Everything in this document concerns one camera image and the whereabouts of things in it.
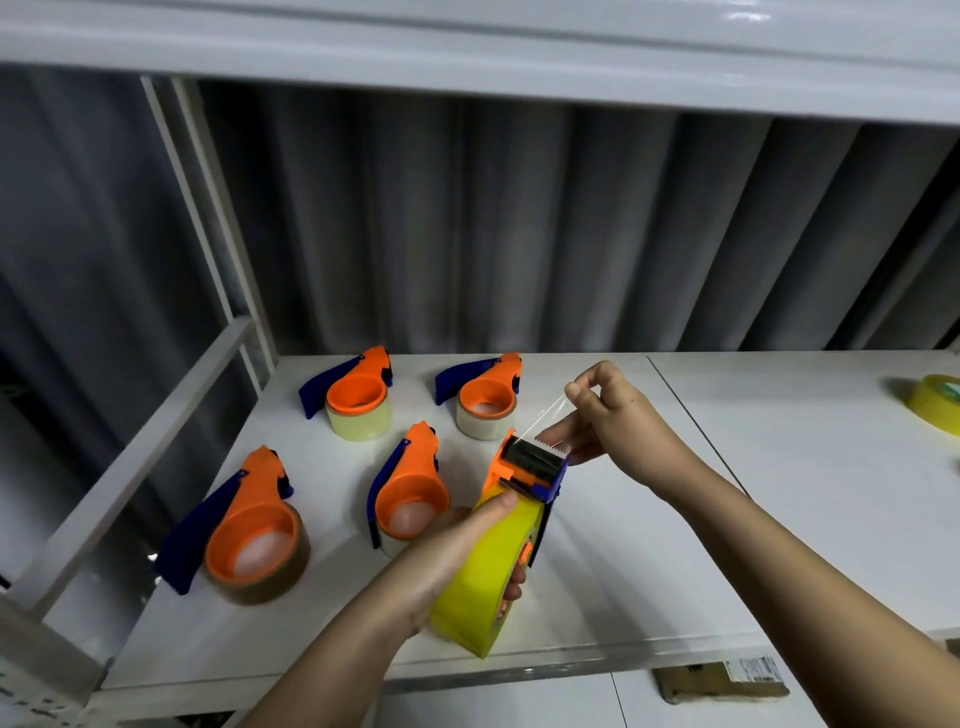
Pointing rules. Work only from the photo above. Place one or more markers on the person's left thumb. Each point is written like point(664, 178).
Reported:
point(487, 514)

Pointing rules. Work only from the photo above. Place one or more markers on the person's left forearm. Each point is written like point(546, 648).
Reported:
point(337, 660)

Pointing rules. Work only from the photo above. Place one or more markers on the orange blue tape dispenser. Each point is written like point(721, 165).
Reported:
point(532, 469)
point(358, 386)
point(411, 480)
point(487, 390)
point(247, 510)

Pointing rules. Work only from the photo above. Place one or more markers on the white metal shelf rack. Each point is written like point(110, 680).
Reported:
point(450, 45)

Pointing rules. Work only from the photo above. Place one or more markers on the person's right thumb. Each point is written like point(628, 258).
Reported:
point(581, 401)

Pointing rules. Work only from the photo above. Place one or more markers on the brown tape roll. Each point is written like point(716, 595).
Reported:
point(281, 581)

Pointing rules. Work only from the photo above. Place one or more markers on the pale yellow tape roll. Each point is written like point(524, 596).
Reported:
point(360, 425)

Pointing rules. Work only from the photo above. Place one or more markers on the brown cardboard box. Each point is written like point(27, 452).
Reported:
point(705, 681)

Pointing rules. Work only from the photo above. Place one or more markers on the clear white tape roll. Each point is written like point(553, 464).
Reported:
point(484, 427)
point(391, 546)

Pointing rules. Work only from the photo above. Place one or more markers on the grey curtain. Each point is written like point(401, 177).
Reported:
point(525, 225)

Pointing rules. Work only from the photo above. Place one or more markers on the person's left hand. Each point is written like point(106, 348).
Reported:
point(439, 559)

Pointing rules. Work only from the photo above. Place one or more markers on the person's right hand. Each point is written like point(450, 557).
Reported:
point(634, 435)

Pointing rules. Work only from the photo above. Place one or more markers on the person's right forearm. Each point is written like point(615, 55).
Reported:
point(795, 600)

